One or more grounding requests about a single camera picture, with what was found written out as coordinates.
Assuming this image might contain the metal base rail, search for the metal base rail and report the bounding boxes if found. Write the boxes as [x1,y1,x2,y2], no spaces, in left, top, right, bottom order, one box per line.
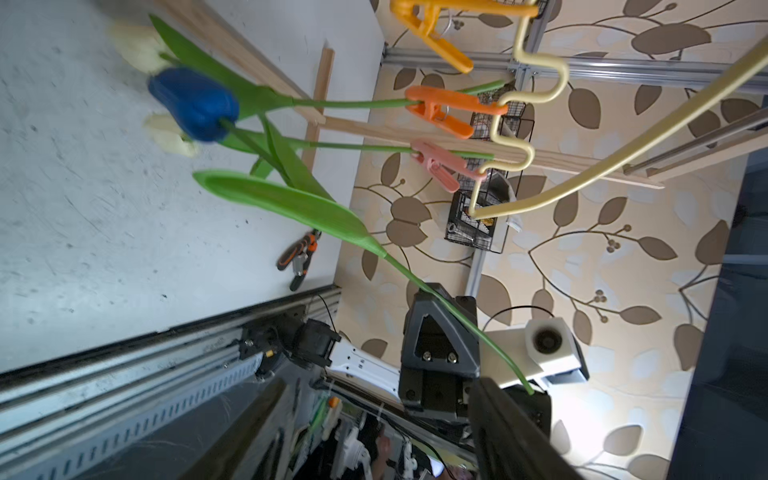
[1,286,341,479]

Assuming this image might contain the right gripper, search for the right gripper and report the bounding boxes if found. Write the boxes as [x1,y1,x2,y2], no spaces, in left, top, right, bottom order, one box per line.
[398,283,553,439]

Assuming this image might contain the blue artificial tulip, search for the blue artificial tulip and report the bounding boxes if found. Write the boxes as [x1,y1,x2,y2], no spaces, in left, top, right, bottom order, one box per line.
[147,67,536,397]

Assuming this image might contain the yellow orange clothespin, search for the yellow orange clothespin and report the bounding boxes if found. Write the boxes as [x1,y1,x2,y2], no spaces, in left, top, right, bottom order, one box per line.
[388,0,541,76]

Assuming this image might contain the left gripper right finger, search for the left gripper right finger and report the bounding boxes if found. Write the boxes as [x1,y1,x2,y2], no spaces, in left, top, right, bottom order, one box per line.
[468,378,580,480]

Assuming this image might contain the yellow clip hanger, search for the yellow clip hanger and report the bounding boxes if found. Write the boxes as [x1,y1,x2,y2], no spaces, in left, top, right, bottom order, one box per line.
[467,0,768,222]

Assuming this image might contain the orange handled pliers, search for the orange handled pliers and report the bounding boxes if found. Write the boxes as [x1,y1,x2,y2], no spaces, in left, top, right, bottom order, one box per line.
[276,229,322,292]

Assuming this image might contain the right black wire basket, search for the right black wire basket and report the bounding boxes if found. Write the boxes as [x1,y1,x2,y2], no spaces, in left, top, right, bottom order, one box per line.
[445,102,535,254]

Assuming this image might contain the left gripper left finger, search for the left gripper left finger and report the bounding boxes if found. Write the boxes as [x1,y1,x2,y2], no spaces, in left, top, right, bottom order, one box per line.
[180,379,292,480]

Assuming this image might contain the pink end clothespin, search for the pink end clothespin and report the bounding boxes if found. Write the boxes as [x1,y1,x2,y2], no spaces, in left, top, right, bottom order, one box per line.
[411,140,486,193]

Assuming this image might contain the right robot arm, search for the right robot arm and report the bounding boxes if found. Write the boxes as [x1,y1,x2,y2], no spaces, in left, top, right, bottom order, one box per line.
[239,284,483,443]

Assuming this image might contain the white artificial tulip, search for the white artificial tulip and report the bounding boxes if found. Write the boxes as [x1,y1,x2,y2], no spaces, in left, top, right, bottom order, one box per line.
[107,14,509,119]
[142,112,496,181]

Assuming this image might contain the wooden clothes rack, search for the wooden clothes rack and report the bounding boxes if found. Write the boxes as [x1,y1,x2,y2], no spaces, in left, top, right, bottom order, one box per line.
[149,0,768,191]

